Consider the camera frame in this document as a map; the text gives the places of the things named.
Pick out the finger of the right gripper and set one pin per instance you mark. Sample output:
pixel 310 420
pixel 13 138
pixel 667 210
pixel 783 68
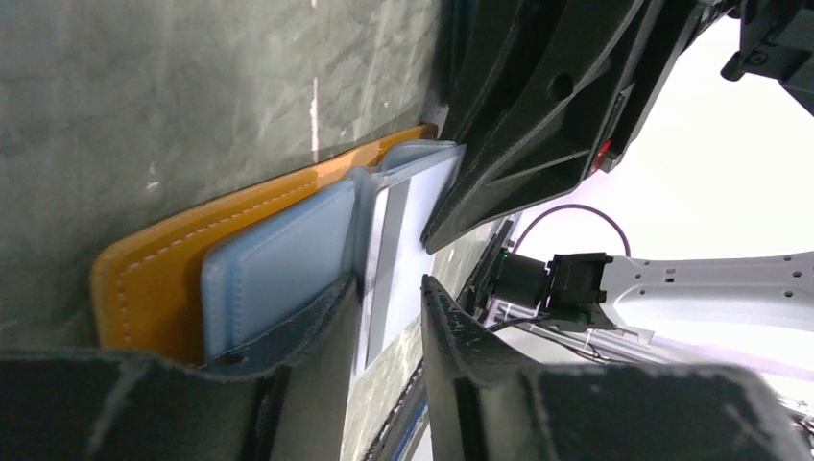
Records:
pixel 532 96

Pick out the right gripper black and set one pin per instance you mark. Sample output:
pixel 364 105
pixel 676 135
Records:
pixel 775 42

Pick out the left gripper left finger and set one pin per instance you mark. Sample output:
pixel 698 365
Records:
pixel 282 396

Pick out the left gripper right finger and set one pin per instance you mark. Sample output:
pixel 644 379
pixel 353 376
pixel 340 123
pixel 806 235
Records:
pixel 488 401

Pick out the orange card holder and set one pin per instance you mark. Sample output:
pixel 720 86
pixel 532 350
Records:
pixel 145 288

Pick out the grey striped credit card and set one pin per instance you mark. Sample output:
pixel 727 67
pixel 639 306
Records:
pixel 395 207

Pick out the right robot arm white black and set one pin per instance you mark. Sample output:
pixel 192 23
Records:
pixel 598 291

